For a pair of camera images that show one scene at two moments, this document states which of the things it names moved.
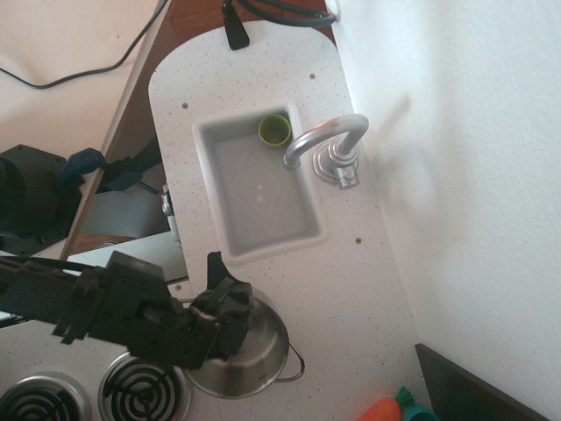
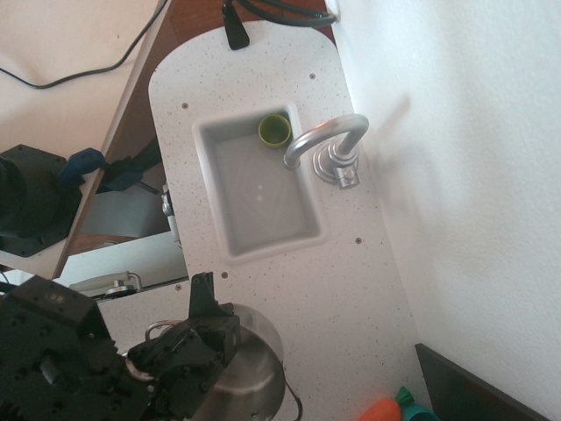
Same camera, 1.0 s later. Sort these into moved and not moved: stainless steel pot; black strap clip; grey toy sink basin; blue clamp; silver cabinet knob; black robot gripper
Moved: stainless steel pot; black robot gripper
Not moved: silver cabinet knob; black strap clip; grey toy sink basin; blue clamp
